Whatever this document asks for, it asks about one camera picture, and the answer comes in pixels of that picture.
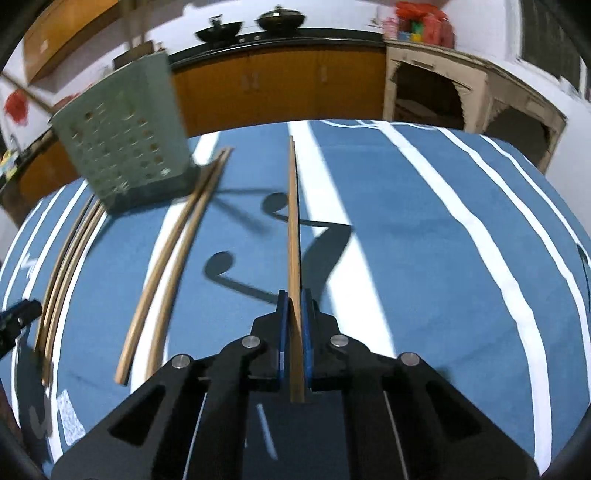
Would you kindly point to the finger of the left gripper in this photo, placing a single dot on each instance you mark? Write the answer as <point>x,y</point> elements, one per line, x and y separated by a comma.
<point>14,320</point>

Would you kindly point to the black wok with lid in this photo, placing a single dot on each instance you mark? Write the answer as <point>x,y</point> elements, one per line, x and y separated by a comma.
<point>281,20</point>

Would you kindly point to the wooden chopstick pair inner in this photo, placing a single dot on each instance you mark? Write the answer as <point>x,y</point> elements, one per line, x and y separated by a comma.
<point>158,340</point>

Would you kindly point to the window with bars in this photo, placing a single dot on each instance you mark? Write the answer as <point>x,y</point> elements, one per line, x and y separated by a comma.
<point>546,45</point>

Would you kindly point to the red bags and bottles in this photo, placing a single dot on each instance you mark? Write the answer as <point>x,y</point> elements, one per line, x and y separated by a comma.
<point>419,22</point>

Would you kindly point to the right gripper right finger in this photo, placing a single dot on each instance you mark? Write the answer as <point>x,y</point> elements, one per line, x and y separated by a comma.
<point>403,419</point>

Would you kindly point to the beige carved side cabinet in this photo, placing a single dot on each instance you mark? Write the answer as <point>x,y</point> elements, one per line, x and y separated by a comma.
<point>439,86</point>

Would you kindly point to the dark cutting board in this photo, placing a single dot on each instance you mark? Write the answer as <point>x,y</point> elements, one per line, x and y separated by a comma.
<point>143,49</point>

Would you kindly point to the blue white striped tablecloth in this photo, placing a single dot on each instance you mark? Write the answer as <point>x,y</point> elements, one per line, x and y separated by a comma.
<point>447,244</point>

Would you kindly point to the green perforated utensil holder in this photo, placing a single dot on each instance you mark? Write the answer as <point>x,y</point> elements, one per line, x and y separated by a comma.
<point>126,138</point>

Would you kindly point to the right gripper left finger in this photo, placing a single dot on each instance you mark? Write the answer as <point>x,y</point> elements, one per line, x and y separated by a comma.
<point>188,420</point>

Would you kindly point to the orange upper wall cabinets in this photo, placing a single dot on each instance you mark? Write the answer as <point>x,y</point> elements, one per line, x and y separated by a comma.
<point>62,28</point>

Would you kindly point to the black wok left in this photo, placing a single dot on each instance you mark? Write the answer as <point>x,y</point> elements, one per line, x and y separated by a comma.
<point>219,33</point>

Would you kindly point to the orange lower kitchen cabinets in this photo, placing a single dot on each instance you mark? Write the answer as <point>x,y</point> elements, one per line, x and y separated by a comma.
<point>296,79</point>

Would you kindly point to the red hanging bag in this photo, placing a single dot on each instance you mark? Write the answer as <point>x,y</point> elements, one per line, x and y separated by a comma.
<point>16,107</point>

